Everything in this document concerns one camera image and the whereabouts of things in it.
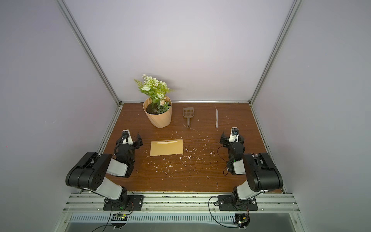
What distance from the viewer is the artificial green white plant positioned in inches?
35.1

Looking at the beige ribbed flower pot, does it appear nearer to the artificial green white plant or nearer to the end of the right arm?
the artificial green white plant

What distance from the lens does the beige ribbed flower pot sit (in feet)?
3.08
